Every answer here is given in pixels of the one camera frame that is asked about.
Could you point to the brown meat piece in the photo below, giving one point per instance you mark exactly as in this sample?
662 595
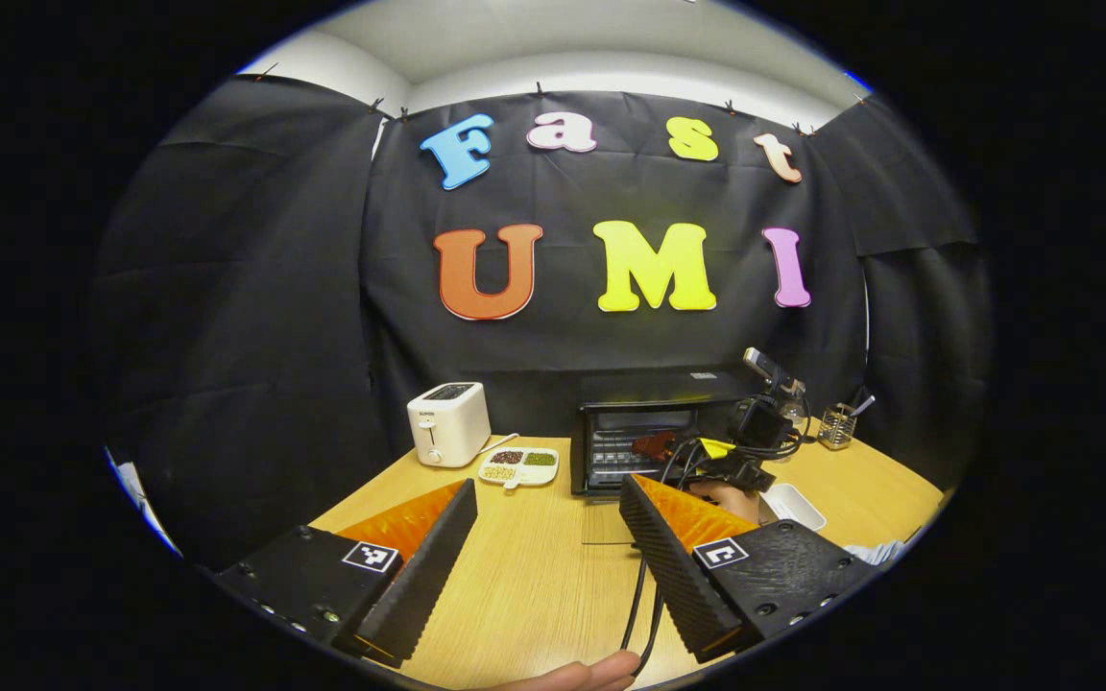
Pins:
654 445

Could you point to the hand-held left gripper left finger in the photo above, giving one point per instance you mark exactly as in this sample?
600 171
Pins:
419 585

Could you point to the white divided dish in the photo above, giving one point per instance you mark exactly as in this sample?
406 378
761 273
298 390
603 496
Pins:
517 467

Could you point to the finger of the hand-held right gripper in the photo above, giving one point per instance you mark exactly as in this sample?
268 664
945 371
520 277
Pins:
709 447

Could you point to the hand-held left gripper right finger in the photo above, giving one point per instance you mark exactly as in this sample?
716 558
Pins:
673 576

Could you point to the white toaster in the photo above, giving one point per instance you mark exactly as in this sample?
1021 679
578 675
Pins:
447 422

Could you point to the white cloth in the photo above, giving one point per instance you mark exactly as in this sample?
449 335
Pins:
875 553

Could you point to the black electric oven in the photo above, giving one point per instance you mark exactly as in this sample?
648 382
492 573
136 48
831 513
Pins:
649 386

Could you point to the black backdrop cloth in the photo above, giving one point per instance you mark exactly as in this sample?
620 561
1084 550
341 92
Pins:
255 317

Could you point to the white rectangular tray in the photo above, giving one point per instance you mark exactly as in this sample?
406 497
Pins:
793 506

